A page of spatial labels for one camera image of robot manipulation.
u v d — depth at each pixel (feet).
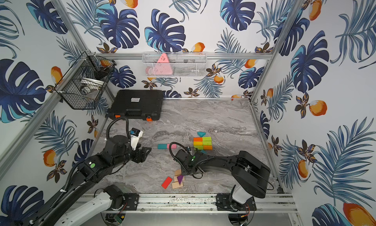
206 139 3.21
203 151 2.99
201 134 3.23
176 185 2.61
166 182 2.68
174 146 2.36
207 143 3.12
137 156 2.06
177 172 2.77
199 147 3.11
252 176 1.43
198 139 3.22
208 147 3.05
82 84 2.66
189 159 2.20
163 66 2.96
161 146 3.13
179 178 2.61
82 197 1.63
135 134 2.06
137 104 3.60
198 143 3.13
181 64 3.03
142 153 2.10
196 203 2.49
